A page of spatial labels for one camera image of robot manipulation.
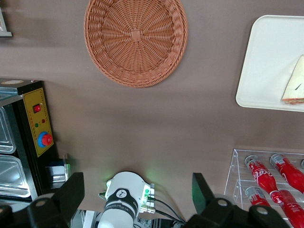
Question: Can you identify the grey display shelf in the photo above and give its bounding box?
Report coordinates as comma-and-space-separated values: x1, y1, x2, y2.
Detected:
0, 6, 13, 38

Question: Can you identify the black food warmer yellow panel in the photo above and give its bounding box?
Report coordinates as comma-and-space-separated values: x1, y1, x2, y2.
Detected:
0, 77, 60, 202

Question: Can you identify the clear acrylic bottle rack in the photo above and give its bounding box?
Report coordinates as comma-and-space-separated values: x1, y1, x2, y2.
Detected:
223, 149, 304, 228

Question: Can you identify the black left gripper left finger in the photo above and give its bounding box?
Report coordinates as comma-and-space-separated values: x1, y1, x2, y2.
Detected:
0, 172, 86, 228

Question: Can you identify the black cable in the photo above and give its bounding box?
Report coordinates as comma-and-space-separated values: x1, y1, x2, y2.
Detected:
152, 199, 188, 224

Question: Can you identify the steel food pan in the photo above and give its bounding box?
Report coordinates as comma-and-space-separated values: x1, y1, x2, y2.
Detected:
0, 154, 32, 198
0, 106, 17, 154

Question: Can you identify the red cola bottle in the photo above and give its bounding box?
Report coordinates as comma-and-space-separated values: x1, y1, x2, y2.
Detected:
245, 186, 271, 207
270, 189, 304, 228
244, 155, 285, 202
269, 153, 304, 194

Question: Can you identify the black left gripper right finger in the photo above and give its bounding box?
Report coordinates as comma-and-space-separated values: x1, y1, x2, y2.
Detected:
181, 172, 292, 228

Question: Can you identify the red knob blue base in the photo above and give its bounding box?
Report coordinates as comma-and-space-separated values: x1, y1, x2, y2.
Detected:
38, 132, 53, 148

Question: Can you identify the round brown wicker basket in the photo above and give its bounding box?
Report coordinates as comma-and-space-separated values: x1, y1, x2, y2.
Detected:
83, 0, 189, 88

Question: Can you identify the triangle sandwich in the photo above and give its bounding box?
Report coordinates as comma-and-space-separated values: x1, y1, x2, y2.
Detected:
281, 54, 304, 106

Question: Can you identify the cream rectangular tray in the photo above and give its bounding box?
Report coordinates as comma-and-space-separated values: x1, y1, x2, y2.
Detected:
235, 15, 304, 112

